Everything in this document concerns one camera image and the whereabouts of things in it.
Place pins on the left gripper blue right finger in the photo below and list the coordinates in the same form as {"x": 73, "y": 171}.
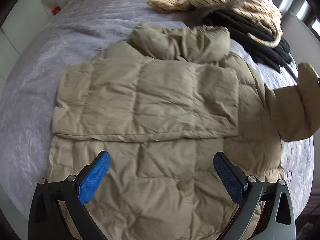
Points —
{"x": 277, "y": 218}

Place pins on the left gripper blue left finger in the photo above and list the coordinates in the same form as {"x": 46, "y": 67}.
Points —
{"x": 46, "y": 220}

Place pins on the beige quilted puffer jacket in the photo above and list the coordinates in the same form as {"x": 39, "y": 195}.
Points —
{"x": 162, "y": 103}

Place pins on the white wardrobe cabinet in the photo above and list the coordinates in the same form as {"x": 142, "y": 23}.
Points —
{"x": 22, "y": 24}

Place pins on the tan striped fur-trimmed garment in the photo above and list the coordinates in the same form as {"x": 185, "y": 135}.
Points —
{"x": 262, "y": 13}

